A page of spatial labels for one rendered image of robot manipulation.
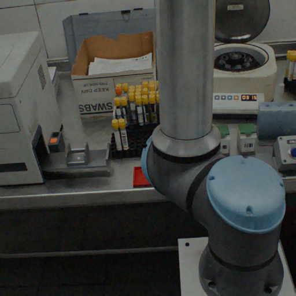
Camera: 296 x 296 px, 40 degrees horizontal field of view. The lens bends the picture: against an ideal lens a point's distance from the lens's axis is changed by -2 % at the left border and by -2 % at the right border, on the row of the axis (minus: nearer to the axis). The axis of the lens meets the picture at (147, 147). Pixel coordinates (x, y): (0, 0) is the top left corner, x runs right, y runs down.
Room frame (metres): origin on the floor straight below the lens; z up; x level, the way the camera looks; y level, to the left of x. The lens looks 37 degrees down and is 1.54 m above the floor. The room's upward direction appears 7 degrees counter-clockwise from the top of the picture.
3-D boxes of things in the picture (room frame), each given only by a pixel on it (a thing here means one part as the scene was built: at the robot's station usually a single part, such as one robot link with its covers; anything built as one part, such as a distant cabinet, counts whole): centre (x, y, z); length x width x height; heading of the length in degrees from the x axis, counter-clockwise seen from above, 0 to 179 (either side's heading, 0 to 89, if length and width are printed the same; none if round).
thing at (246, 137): (0.82, -0.25, 0.91); 0.05 x 0.04 x 0.07; 175
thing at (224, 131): (0.83, -0.19, 0.91); 0.05 x 0.04 x 0.07; 175
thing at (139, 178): (0.77, 0.01, 0.88); 0.07 x 0.07 x 0.01; 85
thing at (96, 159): (0.82, 0.20, 0.92); 0.21 x 0.07 x 0.05; 85
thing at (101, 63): (1.20, 0.06, 0.95); 0.29 x 0.25 x 0.15; 175
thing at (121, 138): (0.89, 0.01, 0.93); 0.17 x 0.09 x 0.11; 86
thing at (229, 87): (1.11, -0.29, 0.94); 0.30 x 0.24 x 0.12; 166
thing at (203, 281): (0.44, -0.14, 0.95); 0.15 x 0.15 x 0.10
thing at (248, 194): (0.45, -0.14, 1.07); 0.13 x 0.12 x 0.14; 34
